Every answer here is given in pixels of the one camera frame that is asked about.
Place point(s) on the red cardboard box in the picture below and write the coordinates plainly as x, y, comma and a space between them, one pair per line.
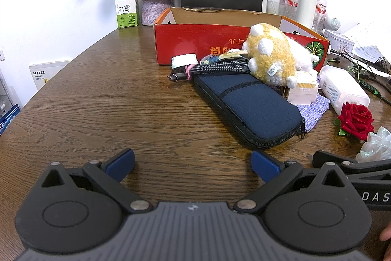
189, 40

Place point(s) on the white box on floor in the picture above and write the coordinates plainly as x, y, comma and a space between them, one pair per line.
45, 71

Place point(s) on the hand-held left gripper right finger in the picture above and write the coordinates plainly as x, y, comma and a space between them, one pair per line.
264, 164

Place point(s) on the yellow white plush toy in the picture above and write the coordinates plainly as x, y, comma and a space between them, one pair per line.
272, 50

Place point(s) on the navy zipper pouch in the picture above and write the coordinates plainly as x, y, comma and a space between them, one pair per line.
253, 108

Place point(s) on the person's right hand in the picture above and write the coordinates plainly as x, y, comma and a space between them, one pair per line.
387, 233

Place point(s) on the purple knitted cloth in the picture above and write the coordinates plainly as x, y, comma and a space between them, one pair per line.
314, 111

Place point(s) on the clear glass cup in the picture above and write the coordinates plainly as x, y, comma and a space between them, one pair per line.
273, 7

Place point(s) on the white thermos bottle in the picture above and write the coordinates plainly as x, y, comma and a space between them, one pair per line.
305, 4

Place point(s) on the white power bank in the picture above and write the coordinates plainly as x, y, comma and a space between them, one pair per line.
339, 86

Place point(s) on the iridescent plastic wrapper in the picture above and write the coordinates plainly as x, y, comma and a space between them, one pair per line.
377, 143

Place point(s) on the white round speaker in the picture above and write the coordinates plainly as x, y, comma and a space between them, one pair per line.
333, 23

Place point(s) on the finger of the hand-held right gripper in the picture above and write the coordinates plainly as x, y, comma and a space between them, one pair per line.
323, 156

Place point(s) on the white storage rack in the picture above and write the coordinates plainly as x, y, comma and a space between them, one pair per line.
4, 89

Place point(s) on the white charger plug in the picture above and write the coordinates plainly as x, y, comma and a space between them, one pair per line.
301, 92

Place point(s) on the red artificial rose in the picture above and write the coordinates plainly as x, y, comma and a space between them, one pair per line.
356, 118

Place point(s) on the white wall outlet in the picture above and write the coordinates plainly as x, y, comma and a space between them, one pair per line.
1, 54

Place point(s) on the white printed tin box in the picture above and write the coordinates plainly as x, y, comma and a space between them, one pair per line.
339, 42

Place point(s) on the wooden desktop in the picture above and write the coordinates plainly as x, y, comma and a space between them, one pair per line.
122, 96

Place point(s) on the white round plastic lid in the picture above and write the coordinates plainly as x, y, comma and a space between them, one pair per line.
183, 60

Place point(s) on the blue printed box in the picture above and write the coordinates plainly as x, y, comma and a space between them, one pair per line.
7, 117

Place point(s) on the small printed packet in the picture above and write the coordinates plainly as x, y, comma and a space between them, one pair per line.
213, 58

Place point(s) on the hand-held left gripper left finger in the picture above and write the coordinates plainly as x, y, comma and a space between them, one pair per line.
120, 161

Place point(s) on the white printed papers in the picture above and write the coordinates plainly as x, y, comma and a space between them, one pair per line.
372, 40

